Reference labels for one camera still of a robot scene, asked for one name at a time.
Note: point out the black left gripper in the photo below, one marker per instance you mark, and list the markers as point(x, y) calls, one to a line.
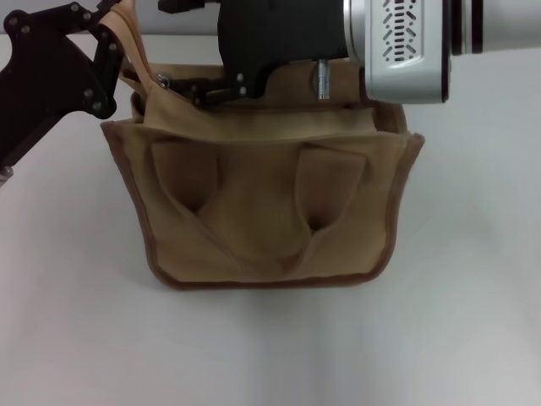
point(38, 84)

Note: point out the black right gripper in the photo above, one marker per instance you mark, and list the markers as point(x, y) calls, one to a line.
point(279, 34)

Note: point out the silver zipper pull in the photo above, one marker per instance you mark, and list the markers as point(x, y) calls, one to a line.
point(162, 79)

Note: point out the khaki canvas food bag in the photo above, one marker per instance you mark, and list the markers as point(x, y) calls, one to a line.
point(262, 211)

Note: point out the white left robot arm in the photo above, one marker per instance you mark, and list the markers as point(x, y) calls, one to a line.
point(4, 175)

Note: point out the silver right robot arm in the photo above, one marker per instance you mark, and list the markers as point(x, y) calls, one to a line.
point(498, 25)

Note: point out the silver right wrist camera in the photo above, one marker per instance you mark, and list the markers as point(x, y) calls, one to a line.
point(397, 80)

